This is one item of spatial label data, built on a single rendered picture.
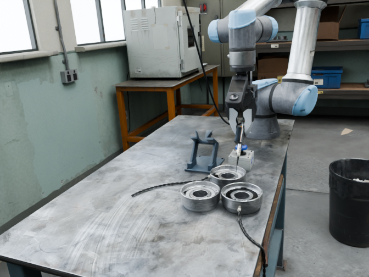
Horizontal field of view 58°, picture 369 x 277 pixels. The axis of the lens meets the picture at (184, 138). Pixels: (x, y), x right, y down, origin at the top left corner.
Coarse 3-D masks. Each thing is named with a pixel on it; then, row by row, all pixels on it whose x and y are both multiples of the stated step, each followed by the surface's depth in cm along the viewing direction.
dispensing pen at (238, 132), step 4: (244, 120) 103; (240, 128) 101; (236, 132) 101; (240, 132) 100; (236, 136) 101; (240, 136) 100; (236, 140) 100; (236, 144) 103; (240, 144) 101; (240, 148) 101; (240, 152) 100; (236, 168) 100
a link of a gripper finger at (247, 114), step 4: (244, 112) 99; (248, 112) 99; (244, 116) 100; (248, 116) 99; (248, 120) 100; (244, 124) 101; (248, 124) 100; (252, 124) 101; (248, 128) 101; (244, 132) 102; (248, 132) 102
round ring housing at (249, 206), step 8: (232, 184) 90; (240, 184) 90; (248, 184) 90; (224, 192) 88; (232, 192) 88; (240, 192) 88; (248, 192) 87; (256, 192) 87; (224, 200) 84; (232, 200) 82; (240, 200) 84; (248, 200) 81; (256, 200) 82; (232, 208) 82; (248, 208) 81; (256, 208) 84
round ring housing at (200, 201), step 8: (192, 184) 92; (200, 184) 93; (208, 184) 92; (184, 192) 90; (192, 192) 89; (200, 192) 90; (208, 192) 88; (216, 192) 88; (184, 200) 85; (192, 200) 84; (200, 200) 83; (208, 200) 83; (216, 200) 85; (192, 208) 85; (200, 208) 84; (208, 208) 85
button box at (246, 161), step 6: (234, 150) 112; (228, 156) 108; (234, 156) 107; (240, 156) 107; (246, 156) 107; (252, 156) 109; (228, 162) 108; (234, 162) 107; (240, 162) 107; (246, 162) 106; (252, 162) 109; (246, 168) 106
